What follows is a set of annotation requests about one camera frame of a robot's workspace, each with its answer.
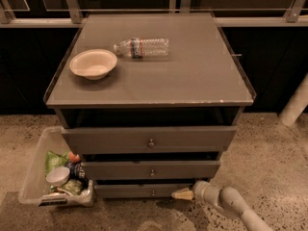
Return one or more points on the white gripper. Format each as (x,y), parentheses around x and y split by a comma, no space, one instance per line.
(200,190)

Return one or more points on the grey bottom drawer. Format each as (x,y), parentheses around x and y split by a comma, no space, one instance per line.
(139,191)

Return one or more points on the grey drawer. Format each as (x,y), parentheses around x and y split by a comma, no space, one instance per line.
(139,191)
(127,140)
(150,170)

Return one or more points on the grey middle drawer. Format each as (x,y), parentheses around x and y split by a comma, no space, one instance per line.
(150,170)

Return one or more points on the grey drawer cabinet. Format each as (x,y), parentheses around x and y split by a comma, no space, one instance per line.
(198,83)

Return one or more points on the grey top drawer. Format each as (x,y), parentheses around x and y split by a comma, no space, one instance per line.
(127,140)

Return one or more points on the dark blue snack bag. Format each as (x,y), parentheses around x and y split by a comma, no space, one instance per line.
(77,172)

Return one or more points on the green snack packet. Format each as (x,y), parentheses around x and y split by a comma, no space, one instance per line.
(72,187)

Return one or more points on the orange capped item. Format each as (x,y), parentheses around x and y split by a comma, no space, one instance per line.
(74,158)

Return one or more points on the small white cup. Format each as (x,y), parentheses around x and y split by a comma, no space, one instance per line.
(58,176)

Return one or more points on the green chip bag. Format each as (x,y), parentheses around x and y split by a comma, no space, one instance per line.
(54,160)

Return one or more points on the clear plastic storage bin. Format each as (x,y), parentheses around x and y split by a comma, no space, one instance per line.
(35,190)

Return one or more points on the clear plastic water bottle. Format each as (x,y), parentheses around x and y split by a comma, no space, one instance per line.
(137,48)

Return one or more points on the beige paper bowl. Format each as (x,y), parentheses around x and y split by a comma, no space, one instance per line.
(93,64)

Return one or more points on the metal railing frame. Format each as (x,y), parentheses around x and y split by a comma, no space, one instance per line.
(227,13)

